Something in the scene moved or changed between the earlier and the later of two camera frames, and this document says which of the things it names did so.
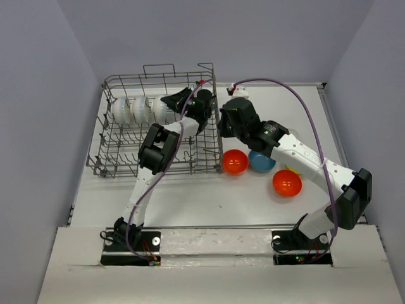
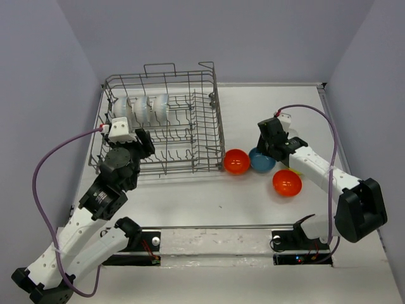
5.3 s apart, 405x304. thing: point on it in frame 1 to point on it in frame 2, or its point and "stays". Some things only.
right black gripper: x=223 y=130 to x=261 y=146
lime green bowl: x=292 y=169 stays
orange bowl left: x=235 y=161 stays
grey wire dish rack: x=183 y=102 stays
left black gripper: x=174 y=101 to x=147 y=149
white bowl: x=140 y=109 stays
